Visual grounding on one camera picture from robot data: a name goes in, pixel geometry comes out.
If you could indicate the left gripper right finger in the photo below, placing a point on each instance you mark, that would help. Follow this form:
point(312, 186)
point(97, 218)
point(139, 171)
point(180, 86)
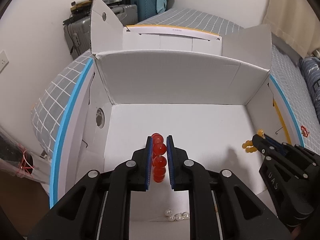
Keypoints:
point(221, 206)

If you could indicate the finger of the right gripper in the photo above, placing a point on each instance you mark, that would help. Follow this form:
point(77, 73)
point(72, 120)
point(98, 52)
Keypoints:
point(262, 142)
point(277, 142)

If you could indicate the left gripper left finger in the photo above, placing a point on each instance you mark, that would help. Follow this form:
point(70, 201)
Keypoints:
point(98, 205)

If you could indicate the white cardboard box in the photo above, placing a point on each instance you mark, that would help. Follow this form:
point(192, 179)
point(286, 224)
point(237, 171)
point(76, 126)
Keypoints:
point(209, 92)

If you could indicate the grey checked bed sheet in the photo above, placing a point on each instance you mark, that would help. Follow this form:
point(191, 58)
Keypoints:
point(48, 111)

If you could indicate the blue patterned duvet roll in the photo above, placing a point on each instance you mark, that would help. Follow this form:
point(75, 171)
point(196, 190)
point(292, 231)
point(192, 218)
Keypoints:
point(309, 68)

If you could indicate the beige curtain right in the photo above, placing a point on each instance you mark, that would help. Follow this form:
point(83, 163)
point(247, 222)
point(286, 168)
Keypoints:
point(295, 22)

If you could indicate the grey suitcase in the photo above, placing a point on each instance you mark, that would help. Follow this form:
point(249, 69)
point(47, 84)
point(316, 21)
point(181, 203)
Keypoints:
point(77, 27)

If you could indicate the teal suitcase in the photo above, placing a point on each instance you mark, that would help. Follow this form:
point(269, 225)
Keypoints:
point(149, 8)

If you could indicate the white wall socket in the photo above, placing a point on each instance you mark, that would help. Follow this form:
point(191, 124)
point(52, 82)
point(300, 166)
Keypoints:
point(3, 60)

